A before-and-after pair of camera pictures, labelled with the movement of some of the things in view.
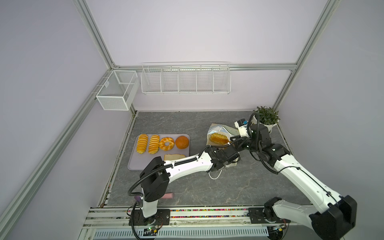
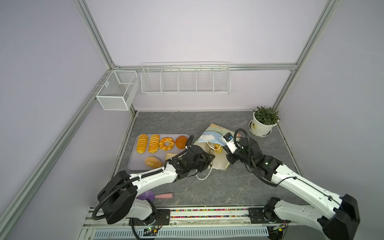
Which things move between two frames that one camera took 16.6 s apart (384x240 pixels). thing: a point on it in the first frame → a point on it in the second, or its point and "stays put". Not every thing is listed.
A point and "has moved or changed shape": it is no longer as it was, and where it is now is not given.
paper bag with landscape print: (219, 134) has moved or changed shape
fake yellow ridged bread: (153, 148) stays put
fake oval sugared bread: (219, 138) has moved or changed shape
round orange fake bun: (182, 142) stays put
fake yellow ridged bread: (142, 142) stays put
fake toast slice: (173, 157) stays put
